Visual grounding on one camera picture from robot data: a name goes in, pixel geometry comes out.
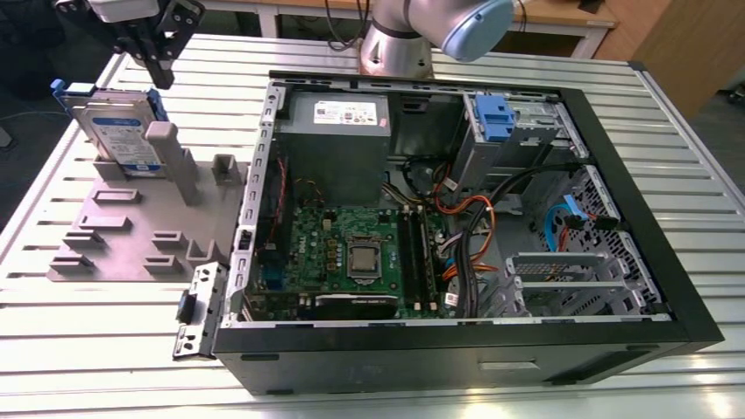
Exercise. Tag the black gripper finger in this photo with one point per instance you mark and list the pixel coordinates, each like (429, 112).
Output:
(187, 17)
(136, 52)

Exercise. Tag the green motherboard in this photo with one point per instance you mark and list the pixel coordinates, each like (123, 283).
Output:
(315, 227)

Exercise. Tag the grey parts rack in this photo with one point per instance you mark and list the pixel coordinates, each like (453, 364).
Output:
(140, 227)

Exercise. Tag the grey metal drive cage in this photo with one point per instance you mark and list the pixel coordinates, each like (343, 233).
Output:
(483, 161)

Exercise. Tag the hard disk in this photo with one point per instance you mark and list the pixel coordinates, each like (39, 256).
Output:
(126, 139)

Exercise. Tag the blue plastic drive latch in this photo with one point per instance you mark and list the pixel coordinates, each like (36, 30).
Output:
(492, 113)

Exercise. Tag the light wooden desk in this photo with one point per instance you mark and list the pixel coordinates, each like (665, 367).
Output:
(571, 15)

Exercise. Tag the brown wooden cabinet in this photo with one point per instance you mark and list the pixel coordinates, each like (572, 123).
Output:
(692, 52)

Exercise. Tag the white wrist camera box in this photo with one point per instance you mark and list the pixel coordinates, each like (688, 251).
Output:
(122, 11)

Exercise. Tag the silver CPU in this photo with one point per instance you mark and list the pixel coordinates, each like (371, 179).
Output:
(364, 257)

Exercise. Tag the black graphics card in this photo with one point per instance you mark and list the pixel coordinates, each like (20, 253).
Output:
(349, 303)

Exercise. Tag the black RAM slot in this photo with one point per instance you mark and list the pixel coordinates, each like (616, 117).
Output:
(412, 262)

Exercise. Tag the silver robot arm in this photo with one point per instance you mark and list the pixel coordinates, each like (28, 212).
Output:
(396, 48)

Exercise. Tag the black PC case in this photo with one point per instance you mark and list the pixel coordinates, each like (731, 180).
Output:
(407, 358)

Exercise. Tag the metal disk bay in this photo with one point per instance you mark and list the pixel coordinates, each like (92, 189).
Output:
(581, 284)

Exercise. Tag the metal expansion slot bracket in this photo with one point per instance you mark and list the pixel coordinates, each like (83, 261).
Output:
(204, 305)

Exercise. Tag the grey power supply unit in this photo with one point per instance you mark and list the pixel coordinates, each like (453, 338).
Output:
(332, 166)

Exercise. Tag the CPU socket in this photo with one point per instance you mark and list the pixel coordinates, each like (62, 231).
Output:
(364, 274)

